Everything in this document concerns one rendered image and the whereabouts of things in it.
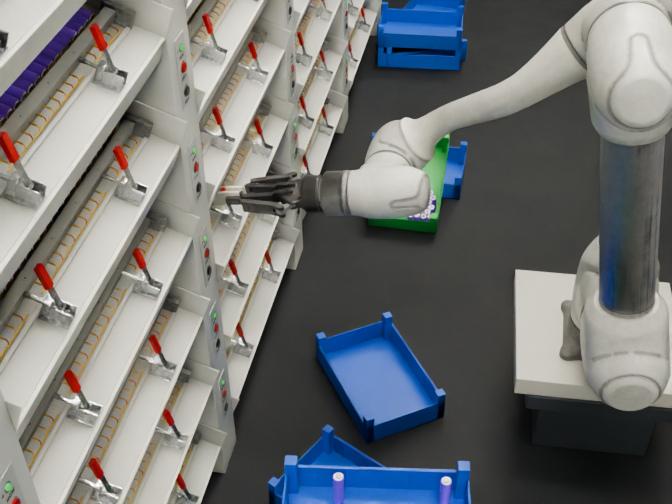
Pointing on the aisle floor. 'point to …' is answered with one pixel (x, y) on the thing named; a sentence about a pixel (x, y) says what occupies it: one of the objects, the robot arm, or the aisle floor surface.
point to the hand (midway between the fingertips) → (228, 195)
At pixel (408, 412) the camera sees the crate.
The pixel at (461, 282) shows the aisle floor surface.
